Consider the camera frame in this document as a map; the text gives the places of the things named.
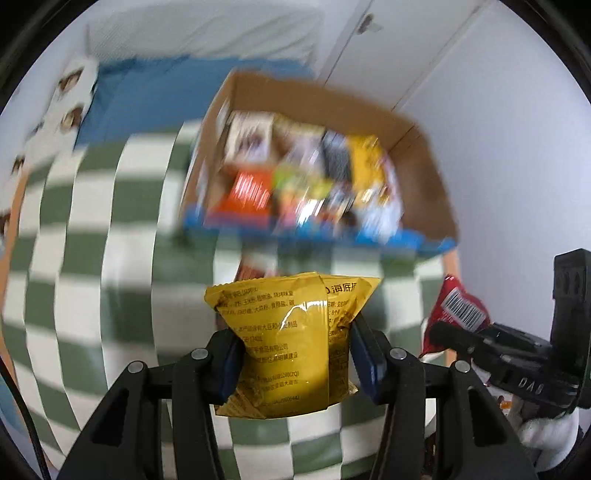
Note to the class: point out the white packet with dark cookie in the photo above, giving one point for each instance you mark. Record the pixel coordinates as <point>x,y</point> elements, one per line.
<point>249,136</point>

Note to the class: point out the large black yellow snack packet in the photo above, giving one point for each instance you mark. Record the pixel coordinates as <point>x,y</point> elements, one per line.
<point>364,166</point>

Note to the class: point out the green white checkered mat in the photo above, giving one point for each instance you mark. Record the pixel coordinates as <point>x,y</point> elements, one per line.
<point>115,277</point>

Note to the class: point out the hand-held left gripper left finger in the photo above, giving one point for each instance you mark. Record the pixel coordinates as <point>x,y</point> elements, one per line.
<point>228,364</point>

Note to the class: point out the white door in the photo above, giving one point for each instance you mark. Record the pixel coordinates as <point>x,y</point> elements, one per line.
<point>406,41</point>

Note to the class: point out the white padded headboard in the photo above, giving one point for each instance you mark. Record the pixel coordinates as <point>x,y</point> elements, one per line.
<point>207,27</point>

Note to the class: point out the white bear print pillow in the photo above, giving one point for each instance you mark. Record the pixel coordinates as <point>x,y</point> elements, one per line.
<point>69,92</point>

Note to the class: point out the brown orange snack packet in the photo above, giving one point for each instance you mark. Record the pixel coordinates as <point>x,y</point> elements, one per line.
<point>244,272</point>

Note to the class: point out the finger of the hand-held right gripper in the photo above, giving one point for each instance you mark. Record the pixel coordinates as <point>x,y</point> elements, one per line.
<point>485,339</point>

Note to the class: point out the bag of colourful candy balls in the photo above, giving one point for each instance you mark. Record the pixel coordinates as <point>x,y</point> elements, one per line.
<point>300,189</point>

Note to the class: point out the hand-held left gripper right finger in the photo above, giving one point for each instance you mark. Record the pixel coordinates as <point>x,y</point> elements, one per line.
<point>369,364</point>

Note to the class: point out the cardboard box blue front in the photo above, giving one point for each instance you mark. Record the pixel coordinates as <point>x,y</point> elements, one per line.
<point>415,184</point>

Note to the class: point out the blue bedsheet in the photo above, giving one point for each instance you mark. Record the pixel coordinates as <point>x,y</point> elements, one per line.
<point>138,97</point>

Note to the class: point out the small red snack packet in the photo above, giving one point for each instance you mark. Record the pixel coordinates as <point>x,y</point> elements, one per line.
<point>455,309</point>

